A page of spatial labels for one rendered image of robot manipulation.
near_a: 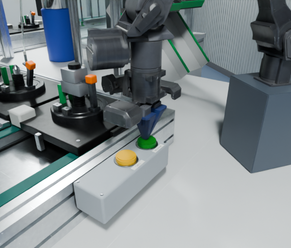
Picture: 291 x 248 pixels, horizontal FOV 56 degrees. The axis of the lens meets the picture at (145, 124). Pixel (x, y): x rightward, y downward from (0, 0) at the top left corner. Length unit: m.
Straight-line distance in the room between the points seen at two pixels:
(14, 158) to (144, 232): 0.33
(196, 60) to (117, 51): 0.59
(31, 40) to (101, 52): 1.58
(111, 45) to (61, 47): 1.15
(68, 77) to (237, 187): 0.46
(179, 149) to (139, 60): 0.34
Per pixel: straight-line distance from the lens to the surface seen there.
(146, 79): 0.49
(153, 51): 0.48
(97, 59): 0.46
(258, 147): 0.67
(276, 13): 0.63
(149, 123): 0.52
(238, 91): 0.69
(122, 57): 0.46
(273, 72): 0.67
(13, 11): 4.55
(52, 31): 1.60
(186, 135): 0.82
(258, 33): 0.65
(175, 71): 0.89
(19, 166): 0.65
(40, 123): 0.69
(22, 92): 0.84
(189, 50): 1.02
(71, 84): 0.67
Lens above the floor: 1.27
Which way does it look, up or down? 28 degrees down
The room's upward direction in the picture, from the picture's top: straight up
